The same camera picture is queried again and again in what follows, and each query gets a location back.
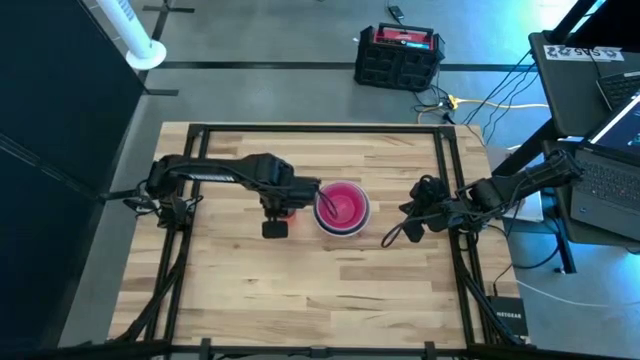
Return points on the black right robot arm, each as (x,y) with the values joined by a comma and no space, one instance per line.
(520,185)

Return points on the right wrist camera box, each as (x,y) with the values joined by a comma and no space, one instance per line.
(414,231)

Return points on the white paper label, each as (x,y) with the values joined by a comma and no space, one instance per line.
(582,53)

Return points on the black keyboard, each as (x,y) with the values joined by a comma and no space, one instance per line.
(620,87)

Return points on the black and red power station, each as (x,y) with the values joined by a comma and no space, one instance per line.
(397,55)

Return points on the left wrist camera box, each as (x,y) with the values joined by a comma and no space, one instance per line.
(275,229)

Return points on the black partition panel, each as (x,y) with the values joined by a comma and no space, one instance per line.
(55,150)

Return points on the open grey laptop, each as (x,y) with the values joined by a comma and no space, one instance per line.
(607,185)

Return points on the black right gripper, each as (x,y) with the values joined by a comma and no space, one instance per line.
(430,197)

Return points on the dark blue bowl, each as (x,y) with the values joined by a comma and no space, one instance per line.
(340,234)

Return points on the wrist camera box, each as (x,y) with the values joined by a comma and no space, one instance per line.
(414,231)
(275,229)

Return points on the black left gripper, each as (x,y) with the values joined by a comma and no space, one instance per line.
(305,192)

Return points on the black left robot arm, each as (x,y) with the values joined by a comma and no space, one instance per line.
(225,172)

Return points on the pink bowl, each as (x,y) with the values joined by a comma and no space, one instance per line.
(345,205)

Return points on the black aluminium table frame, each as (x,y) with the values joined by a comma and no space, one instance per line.
(320,128)

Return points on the small black device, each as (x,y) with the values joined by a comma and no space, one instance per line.
(396,12)

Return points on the black desk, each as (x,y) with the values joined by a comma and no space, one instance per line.
(565,90)

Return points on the black Netgear network switch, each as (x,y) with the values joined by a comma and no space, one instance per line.
(508,316)

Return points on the white tower fan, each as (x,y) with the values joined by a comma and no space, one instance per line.
(137,37)

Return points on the white box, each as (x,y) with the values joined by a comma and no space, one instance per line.
(527,207)

